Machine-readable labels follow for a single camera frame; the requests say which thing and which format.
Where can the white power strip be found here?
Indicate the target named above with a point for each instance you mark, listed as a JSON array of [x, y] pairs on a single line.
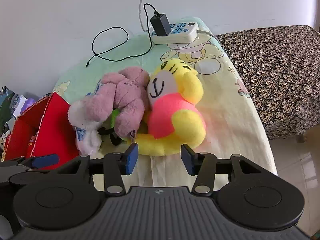
[[185, 36]]

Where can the dark green cloth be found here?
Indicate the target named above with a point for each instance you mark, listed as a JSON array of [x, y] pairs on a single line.
[[6, 110]]

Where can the red cardboard box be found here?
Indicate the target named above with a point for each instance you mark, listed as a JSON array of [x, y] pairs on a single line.
[[57, 120]]

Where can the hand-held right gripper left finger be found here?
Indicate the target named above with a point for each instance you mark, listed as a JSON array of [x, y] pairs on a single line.
[[131, 158]]

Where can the black power adapter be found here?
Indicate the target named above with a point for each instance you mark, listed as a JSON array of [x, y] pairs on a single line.
[[160, 23]]

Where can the white plush with blue bows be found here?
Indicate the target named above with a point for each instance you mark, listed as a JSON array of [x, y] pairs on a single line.
[[77, 115]]

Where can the cartoon printed bedsheet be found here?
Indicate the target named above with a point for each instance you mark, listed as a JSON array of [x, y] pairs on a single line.
[[237, 130]]

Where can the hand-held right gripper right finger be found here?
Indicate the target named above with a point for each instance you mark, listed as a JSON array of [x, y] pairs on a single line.
[[188, 161]]

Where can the brown patterned cover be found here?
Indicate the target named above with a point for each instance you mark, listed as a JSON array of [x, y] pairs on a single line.
[[275, 80]]

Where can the pink plush bear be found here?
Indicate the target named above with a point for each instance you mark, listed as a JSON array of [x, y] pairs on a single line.
[[127, 90]]

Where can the green plush toy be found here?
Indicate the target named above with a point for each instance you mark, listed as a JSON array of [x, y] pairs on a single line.
[[114, 117]]

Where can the yellow tiger plush toy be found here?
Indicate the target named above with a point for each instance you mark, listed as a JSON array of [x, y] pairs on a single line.
[[185, 120]]

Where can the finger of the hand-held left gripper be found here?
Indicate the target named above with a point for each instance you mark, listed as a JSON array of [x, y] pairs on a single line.
[[45, 161]]

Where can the white tissue paper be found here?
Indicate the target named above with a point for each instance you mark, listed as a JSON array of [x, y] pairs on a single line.
[[20, 105]]

